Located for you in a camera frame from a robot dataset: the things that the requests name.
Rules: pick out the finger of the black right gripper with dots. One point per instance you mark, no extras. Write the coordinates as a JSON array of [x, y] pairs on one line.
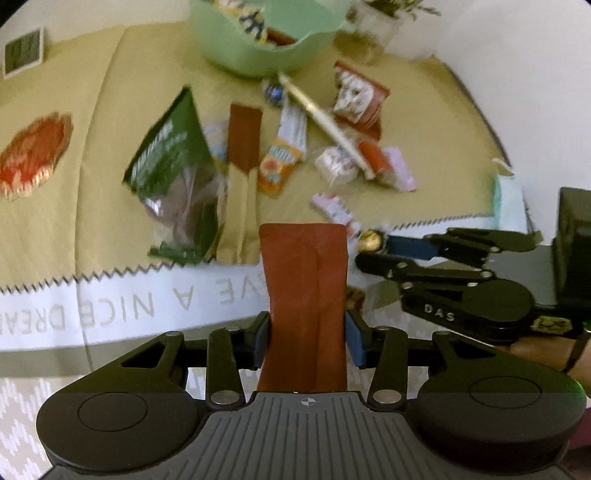
[[467, 246], [401, 270]]

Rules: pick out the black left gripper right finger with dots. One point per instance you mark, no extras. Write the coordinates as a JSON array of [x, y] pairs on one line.
[[384, 349]]

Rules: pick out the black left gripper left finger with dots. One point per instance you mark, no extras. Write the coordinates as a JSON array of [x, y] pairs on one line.
[[229, 351]]

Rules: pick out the gold foil chocolate ball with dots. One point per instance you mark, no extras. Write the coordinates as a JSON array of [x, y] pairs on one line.
[[370, 241]]

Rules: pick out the small pink white candy packet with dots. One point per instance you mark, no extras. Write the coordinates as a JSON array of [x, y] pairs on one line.
[[336, 212]]

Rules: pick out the red-brown snack bar wrapper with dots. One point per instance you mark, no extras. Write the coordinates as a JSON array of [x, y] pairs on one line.
[[305, 266]]

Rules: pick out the brown and tan snack bar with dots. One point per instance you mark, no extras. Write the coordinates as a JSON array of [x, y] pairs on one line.
[[239, 241]]

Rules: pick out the small white round snack packet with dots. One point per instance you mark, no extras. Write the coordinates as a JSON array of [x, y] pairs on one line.
[[336, 167]]

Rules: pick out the long cream snack packet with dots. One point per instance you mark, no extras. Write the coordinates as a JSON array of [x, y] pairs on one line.
[[326, 123]]

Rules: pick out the orange white snack stick packet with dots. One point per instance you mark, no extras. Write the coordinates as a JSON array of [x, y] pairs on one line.
[[287, 150]]

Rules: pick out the red white date snack bag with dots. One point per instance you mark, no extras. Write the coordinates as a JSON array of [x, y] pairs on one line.
[[359, 101]]

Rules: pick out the green nut snack bag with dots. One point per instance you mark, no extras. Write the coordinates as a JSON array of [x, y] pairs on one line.
[[174, 176]]

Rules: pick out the blue foil candy ball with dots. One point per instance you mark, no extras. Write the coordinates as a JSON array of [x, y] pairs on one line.
[[273, 92]]

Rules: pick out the red and pink jelly packet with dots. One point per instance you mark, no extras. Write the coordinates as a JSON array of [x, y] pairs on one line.
[[389, 166]]

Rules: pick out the right hand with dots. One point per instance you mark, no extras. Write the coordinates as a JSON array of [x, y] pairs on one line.
[[566, 355]]

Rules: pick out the yellow-green table cloth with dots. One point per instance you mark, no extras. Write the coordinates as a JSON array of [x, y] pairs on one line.
[[116, 83]]

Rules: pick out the white pot with plant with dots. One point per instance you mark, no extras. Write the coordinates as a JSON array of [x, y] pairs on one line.
[[377, 21]]

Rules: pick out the mint green plastic bowl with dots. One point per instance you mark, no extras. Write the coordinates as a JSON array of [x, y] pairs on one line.
[[256, 39]]

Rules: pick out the round red paper coaster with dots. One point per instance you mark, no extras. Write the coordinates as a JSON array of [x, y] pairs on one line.
[[31, 157]]

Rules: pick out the white digital clock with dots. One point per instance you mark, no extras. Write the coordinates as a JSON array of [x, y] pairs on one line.
[[24, 52]]

